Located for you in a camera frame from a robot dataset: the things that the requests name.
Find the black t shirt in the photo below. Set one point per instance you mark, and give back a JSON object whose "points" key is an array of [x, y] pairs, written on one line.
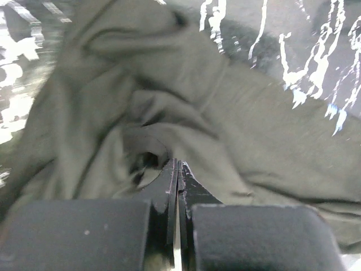
{"points": [[136, 84]]}

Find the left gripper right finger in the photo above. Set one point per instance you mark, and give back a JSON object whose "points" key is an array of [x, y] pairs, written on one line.
{"points": [[214, 236]]}

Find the black marbled table mat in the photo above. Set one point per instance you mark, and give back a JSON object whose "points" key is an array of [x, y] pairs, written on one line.
{"points": [[313, 47]]}

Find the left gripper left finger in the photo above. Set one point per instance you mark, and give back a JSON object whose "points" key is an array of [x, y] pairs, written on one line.
{"points": [[135, 233]]}

